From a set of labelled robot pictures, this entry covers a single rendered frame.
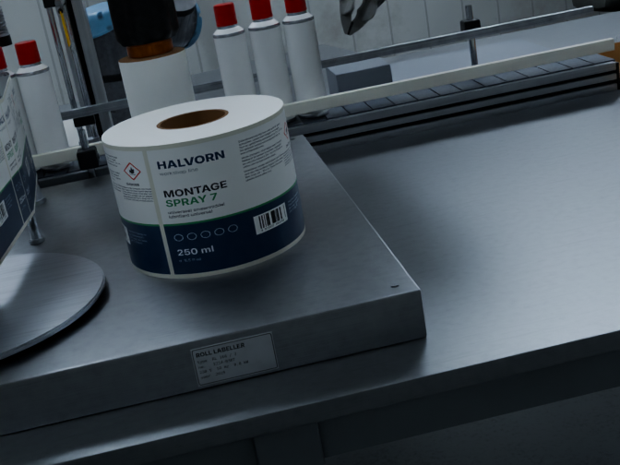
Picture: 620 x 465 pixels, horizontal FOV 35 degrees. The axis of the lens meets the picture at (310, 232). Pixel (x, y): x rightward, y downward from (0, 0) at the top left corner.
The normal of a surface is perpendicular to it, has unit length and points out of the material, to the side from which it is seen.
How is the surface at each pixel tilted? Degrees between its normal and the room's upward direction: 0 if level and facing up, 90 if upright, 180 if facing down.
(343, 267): 0
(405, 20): 90
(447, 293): 0
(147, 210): 90
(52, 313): 0
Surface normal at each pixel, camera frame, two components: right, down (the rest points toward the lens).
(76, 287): -0.17, -0.93
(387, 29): 0.36, 0.26
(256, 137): 0.72, 0.12
